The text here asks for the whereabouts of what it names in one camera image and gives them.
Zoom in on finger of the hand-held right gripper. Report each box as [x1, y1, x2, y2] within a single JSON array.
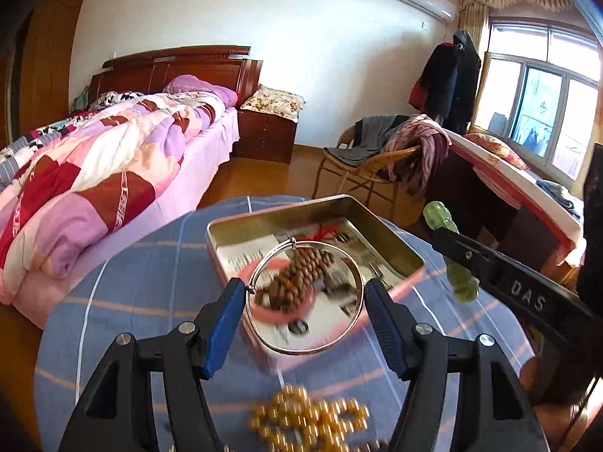
[[431, 227, 499, 289]]

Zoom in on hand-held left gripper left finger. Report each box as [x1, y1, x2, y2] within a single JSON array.
[[59, 278, 246, 452]]

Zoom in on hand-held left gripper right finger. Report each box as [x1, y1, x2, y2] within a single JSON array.
[[364, 279, 549, 452]]

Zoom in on pink jade bangle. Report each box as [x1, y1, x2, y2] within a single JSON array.
[[239, 264, 326, 325]]

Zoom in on green jade bead bracelet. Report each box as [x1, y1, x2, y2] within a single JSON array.
[[422, 202, 480, 302]]

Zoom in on pink metal tin box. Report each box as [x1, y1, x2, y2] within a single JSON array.
[[206, 194, 427, 373]]

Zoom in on silver bangle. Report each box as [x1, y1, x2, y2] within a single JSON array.
[[245, 240, 366, 355]]

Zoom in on brown wooden bead bracelet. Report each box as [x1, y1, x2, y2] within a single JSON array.
[[254, 249, 333, 312]]

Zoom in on silver ring with red ribbon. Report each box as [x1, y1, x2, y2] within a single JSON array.
[[308, 226, 344, 246]]

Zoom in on person's right hand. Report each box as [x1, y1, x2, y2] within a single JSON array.
[[519, 355, 543, 403]]

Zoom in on dark wooden desk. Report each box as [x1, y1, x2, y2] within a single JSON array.
[[421, 129, 587, 269]]

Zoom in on blue plaid tablecloth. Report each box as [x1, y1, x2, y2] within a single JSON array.
[[34, 195, 538, 452]]

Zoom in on red floral cushion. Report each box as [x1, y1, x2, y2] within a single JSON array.
[[463, 133, 531, 170]]

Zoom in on pink striped garment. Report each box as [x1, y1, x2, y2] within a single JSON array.
[[381, 114, 452, 196]]

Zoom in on blue folded cloth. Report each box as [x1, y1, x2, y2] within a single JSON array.
[[537, 179, 585, 220]]

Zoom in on rattan chair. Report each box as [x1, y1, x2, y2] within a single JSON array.
[[313, 118, 422, 208]]

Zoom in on grey garment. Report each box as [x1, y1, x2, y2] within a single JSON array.
[[325, 115, 410, 163]]

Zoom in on window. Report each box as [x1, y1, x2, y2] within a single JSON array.
[[471, 19, 603, 184]]

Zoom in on dark hanging coats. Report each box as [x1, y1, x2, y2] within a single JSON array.
[[409, 29, 482, 136]]

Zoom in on wooden nightstand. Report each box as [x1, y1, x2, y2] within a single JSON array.
[[231, 106, 298, 165]]

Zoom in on pink patchwork quilt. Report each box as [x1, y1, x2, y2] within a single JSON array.
[[0, 92, 227, 278]]

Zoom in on floral pillow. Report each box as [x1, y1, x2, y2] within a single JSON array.
[[240, 84, 306, 121]]

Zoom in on yellow curtain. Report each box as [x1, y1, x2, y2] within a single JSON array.
[[459, 0, 585, 57]]

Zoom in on pink pillow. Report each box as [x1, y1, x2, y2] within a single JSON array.
[[162, 74, 239, 108]]

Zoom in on black white patterned blanket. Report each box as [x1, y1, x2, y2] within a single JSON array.
[[0, 90, 147, 184]]

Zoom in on wooden bed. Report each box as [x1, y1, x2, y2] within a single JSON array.
[[0, 46, 265, 304]]

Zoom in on wooden wardrobe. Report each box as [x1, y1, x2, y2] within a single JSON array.
[[0, 0, 92, 149]]

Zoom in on gold bead necklace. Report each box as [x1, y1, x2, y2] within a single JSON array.
[[249, 385, 370, 452]]

